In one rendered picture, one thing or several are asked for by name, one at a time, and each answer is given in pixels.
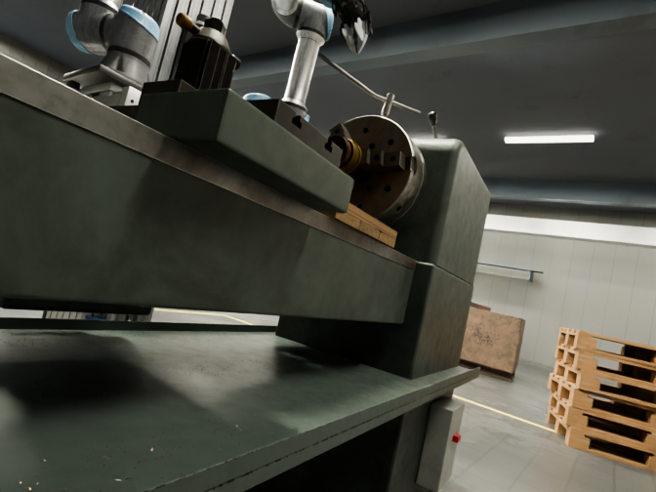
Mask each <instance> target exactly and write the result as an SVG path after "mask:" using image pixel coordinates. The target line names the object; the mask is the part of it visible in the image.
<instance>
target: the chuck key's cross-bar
mask: <svg viewBox="0 0 656 492"><path fill-rule="evenodd" d="M318 57H319V58H321V59H322V60H323V61H325V62H326V63H328V64H329V65H331V66H332V67H333V68H335V69H336V70H337V71H339V72H340V73H341V74H343V75H344V76H345V77H346V78H347V79H349V80H350V81H351V82H353V83H354V84H355V85H357V86H358V87H359V88H361V89H362V90H363V91H365V92H366V93H367V94H369V95H370V96H372V97H373V98H375V99H377V100H380V101H382V102H385V101H386V100H387V98H384V97H382V96H379V95H377V94H375V93H374V92H372V91H371V90H370V89H368V88H367V87H366V86H364V85H363V84H362V83H360V82H359V81H357V80H356V79H355V78H353V77H352V76H351V75H349V74H348V73H347V72H345V71H344V70H343V69H341V68H340V67H339V66H337V65H336V64H335V63H333V62H332V61H330V60H329V59H327V58H326V57H325V56H323V55H322V54H321V53H319V54H318ZM391 105H394V106H396V107H399V108H402V109H404V110H407V111H409V112H412V113H414V114H417V115H420V113H421V112H420V111H419V110H416V109H414V108H411V107H409V106H406V105H404V104H401V103H398V102H394V101H392V104H391Z"/></svg>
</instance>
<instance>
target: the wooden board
mask: <svg viewBox="0 0 656 492"><path fill-rule="evenodd" d="M315 211H317V212H319V213H321V214H323V215H325V216H327V217H329V218H331V219H333V220H335V221H337V222H339V223H341V224H343V225H345V226H348V227H350V228H352V229H354V230H356V231H358V232H360V233H362V234H364V235H366V236H368V237H370V238H372V239H374V240H376V241H378V242H380V243H382V244H384V245H386V246H388V247H391V248H394V244H395V239H396V236H397V231H395V230H394V229H392V228H390V227H389V226H387V225H385V224H383V223H381V222H380V221H378V220H377V219H375V218H373V217H372V216H370V215H368V214H367V213H365V212H364V211H362V210H360V209H359V208H357V207H355V206H354V205H352V204H351V203H350V204H349V205H348V211H347V212H346V213H335V212H326V211H318V210H315Z"/></svg>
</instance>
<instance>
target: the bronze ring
mask: <svg viewBox="0 0 656 492"><path fill-rule="evenodd" d="M328 142H333V143H334V144H335V145H336V146H338V147H339V148H340V149H341V150H342V151H343V154H342V158H341V162H340V167H339V169H340V170H341V171H343V172H344V173H346V174H349V173H351V172H352V171H354V170H355V169H356V168H357V167H358V165H359V163H360V160H361V149H360V147H359V145H358V144H357V143H356V142H354V141H351V140H349V139H347V138H344V137H342V136H338V135H336V136H332V137H330V138H329V139H328Z"/></svg>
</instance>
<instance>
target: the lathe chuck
mask: <svg viewBox="0 0 656 492"><path fill-rule="evenodd" d="M345 125H346V127H347V129H348V132H349V134H350V136H351V138H352V140H353V141H354V142H356V143H357V144H358V145H359V147H360V149H362V148H369V149H370V151H373V150H382V151H383V152H393V151H401V152H402V153H403V154H404V155H405V156H406V157H408V156H411V157H414V160H415V161H414V171H413V170H406V171H395V172H384V173H374V174H372V175H371V177H370V178H369V179H368V180H367V181H365V182H364V183H362V184H356V185H355V186H354V188H353V190H352V192H351V196H350V201H349V203H351V204H352V205H354V206H355V207H357V208H359V209H360V210H362V211H364V212H365V213H367V214H368V215H370V216H372V217H373V218H375V219H377V220H378V221H380V222H381V223H383V224H385V225H386V226H387V225H389V224H391V223H393V222H394V221H396V220H397V219H399V218H400V217H401V216H402V215H403V214H404V213H405V212H406V211H407V210H408V209H409V208H410V207H411V205H412V204H413V202H414V201H415V199H416V197H417V195H418V193H419V191H420V188H421V185H422V180H423V172H424V170H423V161H422V157H421V154H420V152H419V149H418V148H417V147H416V145H415V144H414V143H413V142H412V140H411V139H410V138H409V136H408V135H407V134H406V133H405V131H404V130H403V129H402V128H401V127H400V126H399V125H398V124H397V123H395V122H394V121H392V120H390V119H388V118H386V117H382V116H376V115H367V116H361V117H357V118H354V119H351V120H350V121H348V122H346V123H345ZM361 170H362V168H361V167H360V166H358V167H357V168H356V169H355V170H354V171H352V172H351V173H349V174H350V175H351V176H353V177H354V178H355V179H357V180H358V176H359V173H360V172H361ZM401 204H403V205H404V206H403V208H402V210H401V211H399V212H398V213H394V210H395V209H396V208H397V207H398V206H399V205H401Z"/></svg>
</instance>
